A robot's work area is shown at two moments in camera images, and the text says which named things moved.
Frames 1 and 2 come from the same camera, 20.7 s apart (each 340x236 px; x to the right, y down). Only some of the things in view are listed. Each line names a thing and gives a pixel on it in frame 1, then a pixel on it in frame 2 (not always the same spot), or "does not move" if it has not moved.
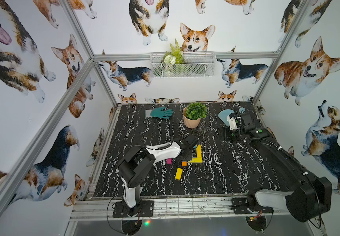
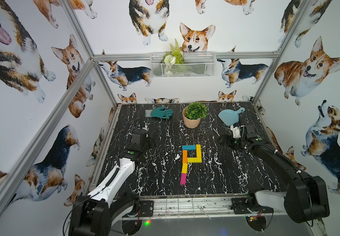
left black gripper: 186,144 → 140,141
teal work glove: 159,112 does not move
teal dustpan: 224,114 does not move
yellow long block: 199,151 does not move
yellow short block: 179,173 → 184,168
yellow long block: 196,160 does not move
